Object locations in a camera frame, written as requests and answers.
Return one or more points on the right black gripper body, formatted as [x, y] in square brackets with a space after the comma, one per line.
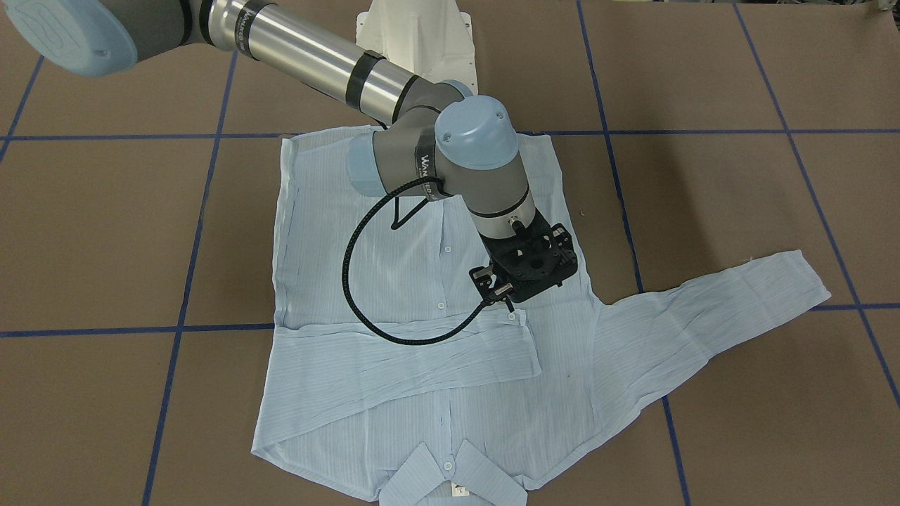
[484, 275]

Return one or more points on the light blue button-up shirt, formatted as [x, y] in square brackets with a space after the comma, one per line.
[506, 405]

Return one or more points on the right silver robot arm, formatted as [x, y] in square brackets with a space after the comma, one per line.
[439, 139]

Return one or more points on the white pedestal column with base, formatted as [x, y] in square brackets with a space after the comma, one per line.
[433, 39]

